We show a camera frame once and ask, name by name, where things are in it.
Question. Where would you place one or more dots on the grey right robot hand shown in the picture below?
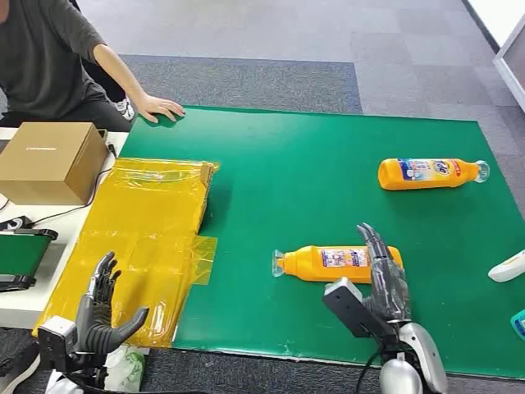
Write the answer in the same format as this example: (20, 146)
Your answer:
(388, 288)

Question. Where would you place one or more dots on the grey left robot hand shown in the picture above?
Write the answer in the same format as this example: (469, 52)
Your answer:
(96, 326)

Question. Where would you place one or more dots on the person's hand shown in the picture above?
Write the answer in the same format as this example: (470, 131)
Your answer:
(158, 106)

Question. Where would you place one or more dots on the yellow bottle with white label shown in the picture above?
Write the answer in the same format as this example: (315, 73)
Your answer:
(303, 265)

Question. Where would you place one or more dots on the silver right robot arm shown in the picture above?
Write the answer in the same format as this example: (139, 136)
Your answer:
(418, 348)

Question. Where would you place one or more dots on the person's forearm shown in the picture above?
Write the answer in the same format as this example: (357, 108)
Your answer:
(118, 73)

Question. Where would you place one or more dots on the yellow bottle with blue label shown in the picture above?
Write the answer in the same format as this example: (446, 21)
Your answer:
(389, 175)

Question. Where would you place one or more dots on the white plastic bottle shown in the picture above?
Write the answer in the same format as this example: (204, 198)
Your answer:
(508, 267)

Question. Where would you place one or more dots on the person's white shoe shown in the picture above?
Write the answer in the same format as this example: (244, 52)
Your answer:
(126, 109)

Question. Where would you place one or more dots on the white plastic bag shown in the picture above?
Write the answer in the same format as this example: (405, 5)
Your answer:
(125, 370)

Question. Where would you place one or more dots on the yellow plastic wrapped box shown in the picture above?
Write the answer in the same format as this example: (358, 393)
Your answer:
(147, 217)

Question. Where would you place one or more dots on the black and white shoe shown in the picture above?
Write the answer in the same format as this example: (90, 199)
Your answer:
(16, 367)

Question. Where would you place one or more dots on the green belt conveyor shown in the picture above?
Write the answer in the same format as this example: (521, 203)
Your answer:
(20, 255)

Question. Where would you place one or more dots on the green table mat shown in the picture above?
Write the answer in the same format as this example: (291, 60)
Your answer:
(311, 206)

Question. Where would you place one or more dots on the brown cardboard box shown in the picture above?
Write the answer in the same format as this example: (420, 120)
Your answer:
(45, 163)

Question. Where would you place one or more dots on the person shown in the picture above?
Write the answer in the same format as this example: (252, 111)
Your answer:
(37, 60)

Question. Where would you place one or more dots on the teal packaged item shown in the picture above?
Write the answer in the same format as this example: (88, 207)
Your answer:
(519, 325)

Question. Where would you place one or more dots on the white framed board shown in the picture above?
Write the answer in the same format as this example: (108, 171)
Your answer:
(511, 60)

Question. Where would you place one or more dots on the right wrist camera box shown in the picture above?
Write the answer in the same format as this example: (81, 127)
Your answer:
(352, 310)

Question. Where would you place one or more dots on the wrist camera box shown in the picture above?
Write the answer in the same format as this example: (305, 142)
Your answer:
(352, 310)
(55, 342)

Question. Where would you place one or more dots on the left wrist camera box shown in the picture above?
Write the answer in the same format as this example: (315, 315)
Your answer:
(55, 342)

